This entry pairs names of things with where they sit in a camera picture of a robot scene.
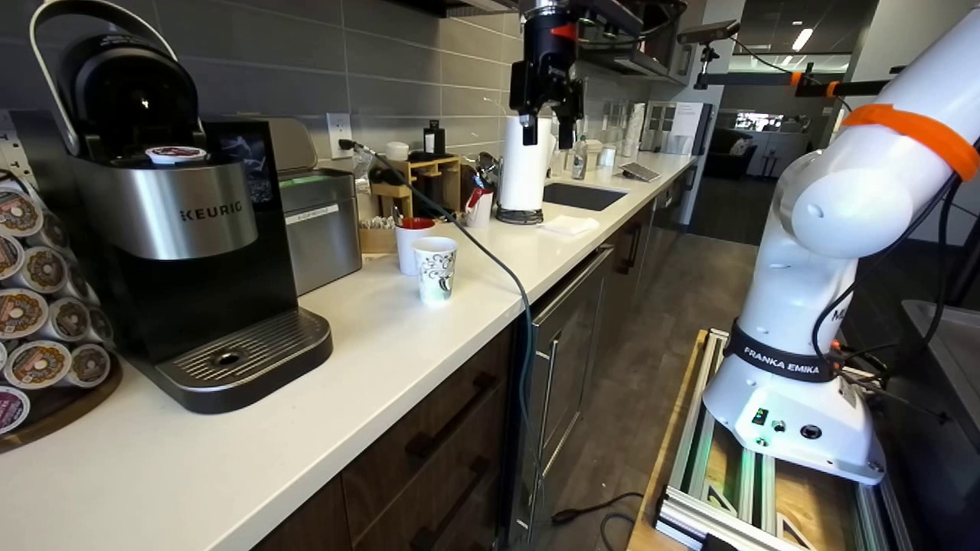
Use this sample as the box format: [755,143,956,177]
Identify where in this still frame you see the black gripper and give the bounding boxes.
[510,0,583,150]

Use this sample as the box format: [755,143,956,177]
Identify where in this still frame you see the stainless steel countertop bin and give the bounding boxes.
[270,120,362,294]

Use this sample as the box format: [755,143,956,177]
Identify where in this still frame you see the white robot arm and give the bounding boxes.
[705,6,980,483]

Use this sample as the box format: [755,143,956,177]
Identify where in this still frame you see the white cup with red lid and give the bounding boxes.
[395,218,434,276]

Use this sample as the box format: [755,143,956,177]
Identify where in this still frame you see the white paper towel roll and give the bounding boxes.
[496,113,552,224]

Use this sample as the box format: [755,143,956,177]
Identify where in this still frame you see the black canister on organizer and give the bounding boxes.
[424,120,446,155]

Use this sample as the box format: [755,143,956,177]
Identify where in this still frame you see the white cup with utensils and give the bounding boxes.
[466,189,494,231]

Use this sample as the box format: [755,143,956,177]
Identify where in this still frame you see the wooden condiment organizer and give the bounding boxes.
[367,152,464,218]

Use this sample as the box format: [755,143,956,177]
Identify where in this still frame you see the white patterned paper cup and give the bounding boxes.
[413,235,455,306]

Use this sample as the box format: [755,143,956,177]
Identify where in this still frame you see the black Keurig coffee maker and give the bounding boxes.
[28,0,334,413]

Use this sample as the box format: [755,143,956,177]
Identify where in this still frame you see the coffee pod carousel rack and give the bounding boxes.
[0,161,123,454]

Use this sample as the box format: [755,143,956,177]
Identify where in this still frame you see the blue power cable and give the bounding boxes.
[341,138,538,534]

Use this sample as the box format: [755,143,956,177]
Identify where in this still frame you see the white wall power outlet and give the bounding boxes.
[325,113,353,158]

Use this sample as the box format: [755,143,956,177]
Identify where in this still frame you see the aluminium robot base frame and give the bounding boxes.
[629,328,913,551]

